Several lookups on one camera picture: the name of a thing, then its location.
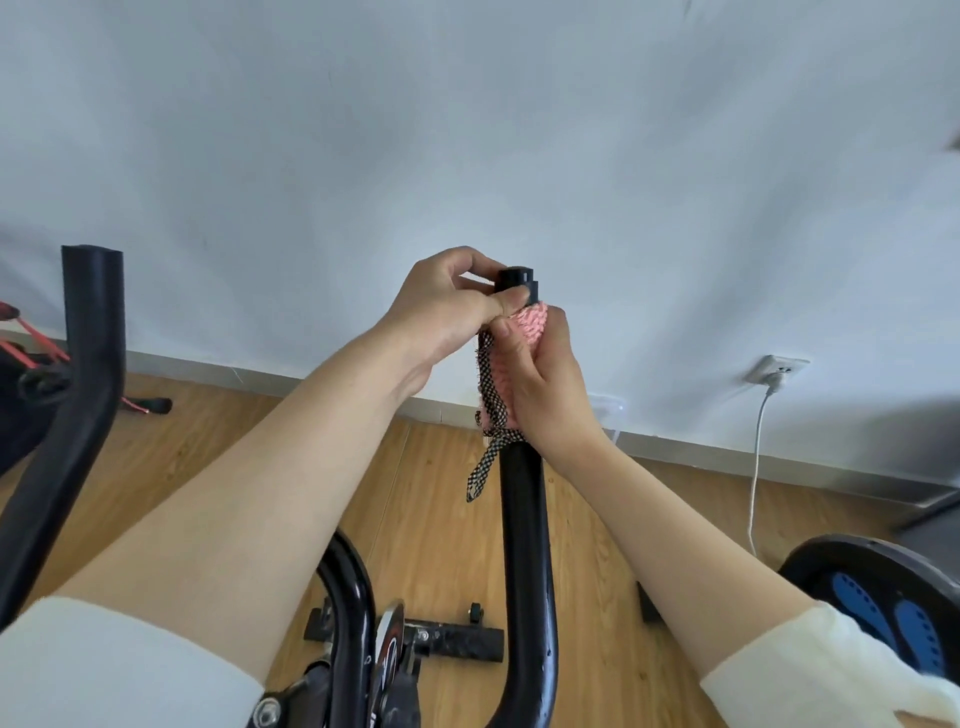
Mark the person's left thumb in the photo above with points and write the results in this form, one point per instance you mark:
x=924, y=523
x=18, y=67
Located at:
x=504, y=304

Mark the white left sleeve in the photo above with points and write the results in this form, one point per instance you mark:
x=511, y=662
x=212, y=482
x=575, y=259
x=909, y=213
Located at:
x=112, y=667

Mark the person's left hand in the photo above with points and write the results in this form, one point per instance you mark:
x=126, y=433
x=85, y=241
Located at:
x=431, y=315

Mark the black bike base bar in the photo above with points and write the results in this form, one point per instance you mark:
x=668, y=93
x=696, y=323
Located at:
x=457, y=642

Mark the pink cloth with checkered edge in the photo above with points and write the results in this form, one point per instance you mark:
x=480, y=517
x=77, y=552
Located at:
x=526, y=322

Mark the white sleeve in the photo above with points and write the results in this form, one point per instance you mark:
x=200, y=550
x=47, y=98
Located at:
x=112, y=667
x=817, y=675

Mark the white right sleeve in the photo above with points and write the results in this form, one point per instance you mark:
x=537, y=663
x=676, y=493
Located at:
x=817, y=675

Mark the person's right hand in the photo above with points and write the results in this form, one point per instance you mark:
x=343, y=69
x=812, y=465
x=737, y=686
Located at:
x=555, y=397

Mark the person's right forearm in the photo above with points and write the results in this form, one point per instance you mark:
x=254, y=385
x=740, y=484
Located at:
x=675, y=555

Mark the black twist disc blue footprints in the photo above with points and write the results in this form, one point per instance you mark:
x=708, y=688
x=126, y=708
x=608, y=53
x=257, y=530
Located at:
x=847, y=570

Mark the white wall socket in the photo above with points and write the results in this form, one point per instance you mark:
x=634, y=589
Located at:
x=784, y=365

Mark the black exercise bike frame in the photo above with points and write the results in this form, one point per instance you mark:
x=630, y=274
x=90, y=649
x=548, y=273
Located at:
x=351, y=592

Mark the small white wall box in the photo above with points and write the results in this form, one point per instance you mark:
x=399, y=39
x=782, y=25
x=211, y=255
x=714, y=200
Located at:
x=609, y=409

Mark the person's right thumb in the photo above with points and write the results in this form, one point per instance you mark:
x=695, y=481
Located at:
x=512, y=371

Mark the grey cabinet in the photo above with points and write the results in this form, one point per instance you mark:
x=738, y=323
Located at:
x=934, y=525

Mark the person's left forearm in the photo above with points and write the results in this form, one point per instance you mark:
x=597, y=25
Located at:
x=247, y=495

